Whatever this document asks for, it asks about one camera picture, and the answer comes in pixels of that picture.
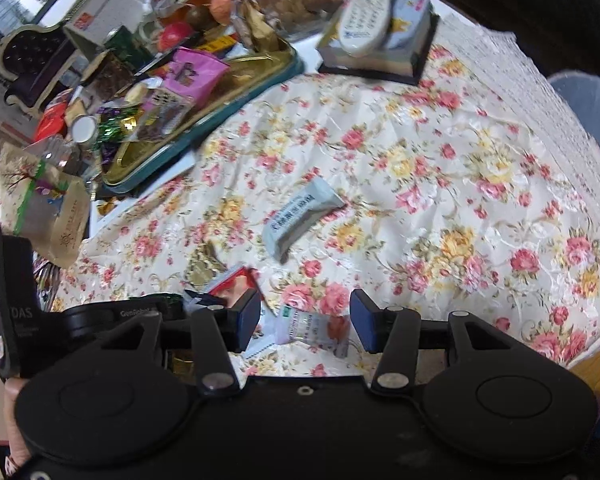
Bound red biscuit packet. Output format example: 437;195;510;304
202;264;260;308

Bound white floral snack packet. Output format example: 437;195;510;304
242;306;351;359

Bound gold heart chocolate packet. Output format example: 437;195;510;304
184;242;227;289

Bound grey white snack bar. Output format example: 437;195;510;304
262;177;344;261

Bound person's left hand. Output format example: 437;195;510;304
3;377;31;478

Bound white board under tray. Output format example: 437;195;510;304
86;150;197;238

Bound brown paper bag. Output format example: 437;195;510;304
0;141;90;268

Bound floral tablecloth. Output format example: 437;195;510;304
54;18;600;367

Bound teal gold snack tray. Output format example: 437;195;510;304
97;34;306;196

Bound pink snack bag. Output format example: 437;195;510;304
163;48;230;108

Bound red apple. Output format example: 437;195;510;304
157;22;194;52

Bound white remote control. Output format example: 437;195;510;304
338;0;392;58

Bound white red carton box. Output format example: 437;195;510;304
64;0;144;61

